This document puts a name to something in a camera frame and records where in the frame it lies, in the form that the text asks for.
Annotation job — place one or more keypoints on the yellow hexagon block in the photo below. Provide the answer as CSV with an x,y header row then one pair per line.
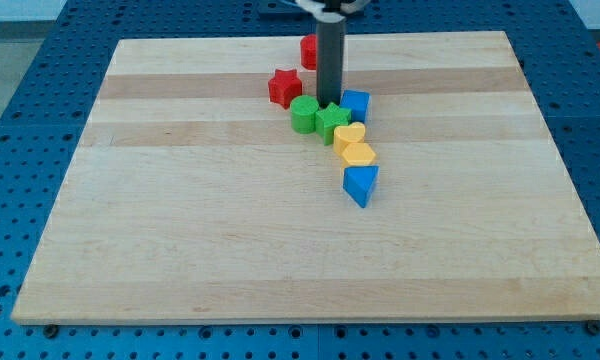
x,y
358,154

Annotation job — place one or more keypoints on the green star block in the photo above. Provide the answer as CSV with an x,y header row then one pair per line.
x,y
327,119

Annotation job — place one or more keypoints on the wooden board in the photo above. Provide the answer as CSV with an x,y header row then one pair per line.
x,y
191,200

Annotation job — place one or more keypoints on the blue triangle block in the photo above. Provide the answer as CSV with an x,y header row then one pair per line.
x,y
359,183

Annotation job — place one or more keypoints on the blue cube block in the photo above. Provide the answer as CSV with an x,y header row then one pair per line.
x,y
358,103

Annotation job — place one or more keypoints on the yellow heart block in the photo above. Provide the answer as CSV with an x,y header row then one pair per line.
x,y
345,135

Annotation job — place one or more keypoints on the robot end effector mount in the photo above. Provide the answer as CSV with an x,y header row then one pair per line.
x,y
331,6

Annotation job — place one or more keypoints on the green cylinder block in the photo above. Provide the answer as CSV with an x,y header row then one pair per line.
x,y
303,110

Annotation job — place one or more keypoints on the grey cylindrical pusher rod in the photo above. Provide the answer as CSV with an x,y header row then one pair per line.
x,y
330,31

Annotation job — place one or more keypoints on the red star block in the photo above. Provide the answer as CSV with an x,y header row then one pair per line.
x,y
284,87

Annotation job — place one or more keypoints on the red cylinder block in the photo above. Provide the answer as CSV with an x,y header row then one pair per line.
x,y
308,52

